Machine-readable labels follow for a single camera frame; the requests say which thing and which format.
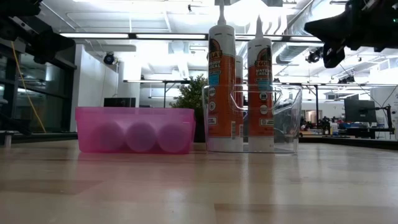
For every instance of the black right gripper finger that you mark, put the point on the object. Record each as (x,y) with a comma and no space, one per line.
(332,29)
(333,56)

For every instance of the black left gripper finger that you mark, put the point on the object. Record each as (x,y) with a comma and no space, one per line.
(43,57)
(59,43)

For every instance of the orange Gorilla sealant tube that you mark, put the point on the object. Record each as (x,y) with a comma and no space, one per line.
(239,81)
(260,118)
(221,109)

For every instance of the blue white silicone tube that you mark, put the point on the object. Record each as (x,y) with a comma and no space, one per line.
(140,138)
(173,138)
(107,138)

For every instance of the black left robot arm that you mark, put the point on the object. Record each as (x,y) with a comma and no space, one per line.
(15,7)

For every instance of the black framed glass partition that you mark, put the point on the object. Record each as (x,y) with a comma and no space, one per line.
(53,90)

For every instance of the black-legged background table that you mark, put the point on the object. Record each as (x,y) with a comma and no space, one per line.
(164,93)
(316,99)

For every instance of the black background monitor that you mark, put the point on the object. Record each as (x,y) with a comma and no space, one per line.
(359,110)
(119,102)

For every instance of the cluttered background desk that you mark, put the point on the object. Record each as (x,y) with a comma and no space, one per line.
(326,127)

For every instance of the pink translucent plastic bin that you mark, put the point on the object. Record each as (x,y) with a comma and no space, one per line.
(93,115)

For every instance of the green potted plant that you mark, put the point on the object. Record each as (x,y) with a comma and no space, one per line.
(189,96)

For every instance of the dark plant pot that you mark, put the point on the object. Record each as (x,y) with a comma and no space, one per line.
(199,124)

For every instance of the black ceiling camera cluster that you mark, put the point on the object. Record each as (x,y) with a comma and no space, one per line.
(314,56)
(346,80)

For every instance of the silver ceiling air duct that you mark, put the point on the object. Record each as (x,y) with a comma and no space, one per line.
(295,53)

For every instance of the black round ceiling camera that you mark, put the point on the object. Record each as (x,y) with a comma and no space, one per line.
(109,58)

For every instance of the small grey post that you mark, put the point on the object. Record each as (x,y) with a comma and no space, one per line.
(7,138)

